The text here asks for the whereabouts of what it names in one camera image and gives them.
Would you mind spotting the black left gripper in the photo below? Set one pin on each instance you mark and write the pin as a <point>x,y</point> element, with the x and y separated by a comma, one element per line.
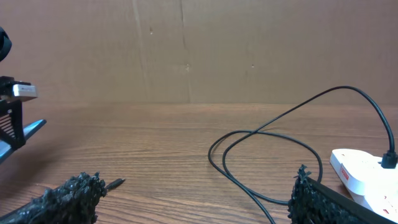
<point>11,115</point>

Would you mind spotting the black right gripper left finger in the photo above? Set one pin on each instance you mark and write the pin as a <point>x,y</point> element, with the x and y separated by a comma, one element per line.
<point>73,202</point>

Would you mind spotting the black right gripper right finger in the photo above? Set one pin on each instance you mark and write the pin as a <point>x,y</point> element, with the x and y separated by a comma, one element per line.
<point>313,203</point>

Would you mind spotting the Galaxy S24+ smartphone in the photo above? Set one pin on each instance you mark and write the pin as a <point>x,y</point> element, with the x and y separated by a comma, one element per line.
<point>29,131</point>

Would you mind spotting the white power strip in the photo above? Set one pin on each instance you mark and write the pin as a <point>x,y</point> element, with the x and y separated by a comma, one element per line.
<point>370,185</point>

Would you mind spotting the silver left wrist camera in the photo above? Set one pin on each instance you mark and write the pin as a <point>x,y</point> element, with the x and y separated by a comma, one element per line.
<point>24,92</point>

